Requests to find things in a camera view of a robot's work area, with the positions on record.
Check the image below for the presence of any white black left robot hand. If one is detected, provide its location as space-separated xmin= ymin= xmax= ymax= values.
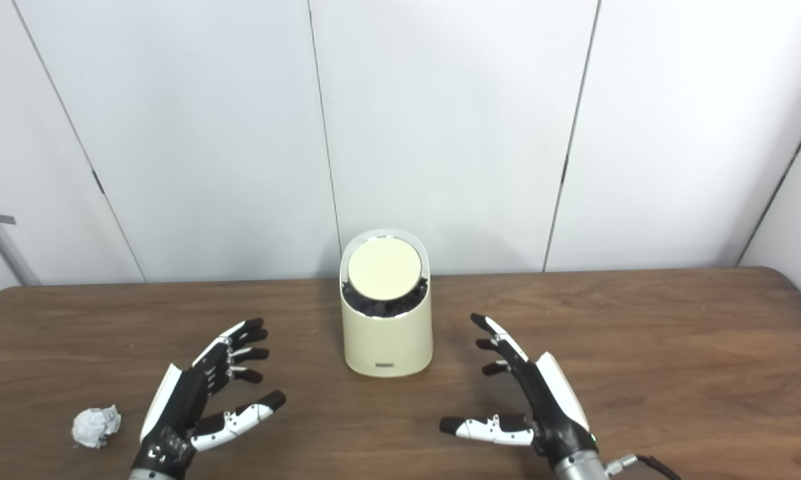
xmin=131 ymin=318 xmax=287 ymax=480

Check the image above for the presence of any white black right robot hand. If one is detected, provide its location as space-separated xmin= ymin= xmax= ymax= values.
xmin=439 ymin=313 xmax=601 ymax=465

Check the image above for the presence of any white paper ball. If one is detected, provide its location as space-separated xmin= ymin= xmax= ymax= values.
xmin=71 ymin=405 xmax=122 ymax=449

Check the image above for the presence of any cream-colored desktop bin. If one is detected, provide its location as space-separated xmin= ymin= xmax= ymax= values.
xmin=339 ymin=229 xmax=434 ymax=378

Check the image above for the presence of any round cream bin lid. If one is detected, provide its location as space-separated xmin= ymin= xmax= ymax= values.
xmin=347 ymin=237 xmax=422 ymax=301

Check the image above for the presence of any black bin liner bag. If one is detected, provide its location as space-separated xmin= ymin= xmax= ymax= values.
xmin=343 ymin=277 xmax=429 ymax=319

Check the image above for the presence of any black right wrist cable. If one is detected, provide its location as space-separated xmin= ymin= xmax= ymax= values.
xmin=604 ymin=454 xmax=682 ymax=480

